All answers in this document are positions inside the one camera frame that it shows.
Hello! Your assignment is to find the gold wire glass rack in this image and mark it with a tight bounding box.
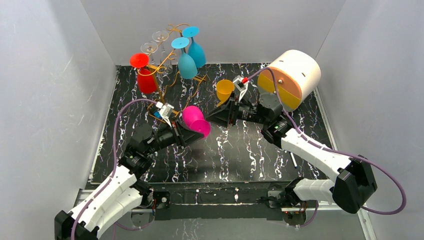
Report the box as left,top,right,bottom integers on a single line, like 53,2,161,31
146,23,208,117

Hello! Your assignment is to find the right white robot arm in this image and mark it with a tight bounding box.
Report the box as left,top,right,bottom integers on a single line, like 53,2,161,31
205,93,378,214

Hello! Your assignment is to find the light blue wine glass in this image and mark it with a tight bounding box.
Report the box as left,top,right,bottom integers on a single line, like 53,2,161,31
171,37,198,79

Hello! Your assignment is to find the blue white marker pen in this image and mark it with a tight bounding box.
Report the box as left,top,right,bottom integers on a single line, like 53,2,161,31
289,152,298,169

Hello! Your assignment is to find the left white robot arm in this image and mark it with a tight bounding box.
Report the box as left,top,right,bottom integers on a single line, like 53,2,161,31
54,121,206,240

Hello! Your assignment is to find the yellow wine glass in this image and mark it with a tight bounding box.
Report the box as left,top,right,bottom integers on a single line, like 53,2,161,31
216,79,235,106

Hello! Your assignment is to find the clear wine glass rear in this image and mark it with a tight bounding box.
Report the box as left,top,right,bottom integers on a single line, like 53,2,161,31
152,30,169,53

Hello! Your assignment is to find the clear wine glass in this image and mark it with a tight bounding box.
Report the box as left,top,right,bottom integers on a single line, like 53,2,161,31
140,41,158,65
152,30,169,53

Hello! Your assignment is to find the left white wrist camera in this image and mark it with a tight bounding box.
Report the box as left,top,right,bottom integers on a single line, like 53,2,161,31
155,101,174,127

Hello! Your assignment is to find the black marble pattern mat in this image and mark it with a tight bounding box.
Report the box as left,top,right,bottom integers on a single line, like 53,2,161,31
89,63,326,184

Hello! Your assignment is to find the clear wine glass front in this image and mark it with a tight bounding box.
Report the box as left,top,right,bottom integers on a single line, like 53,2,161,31
140,41,158,65

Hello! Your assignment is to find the white cylindrical drawer box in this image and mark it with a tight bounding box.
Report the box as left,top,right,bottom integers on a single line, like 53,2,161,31
268,49,321,112

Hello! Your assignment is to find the magenta wine glass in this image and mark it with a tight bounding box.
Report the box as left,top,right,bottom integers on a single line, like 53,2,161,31
182,105,211,138

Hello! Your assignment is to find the teal blue wine glass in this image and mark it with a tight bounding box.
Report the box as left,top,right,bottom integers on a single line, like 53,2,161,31
182,26,206,68

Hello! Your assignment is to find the red wine glass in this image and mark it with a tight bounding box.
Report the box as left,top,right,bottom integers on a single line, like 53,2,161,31
129,53,157,95

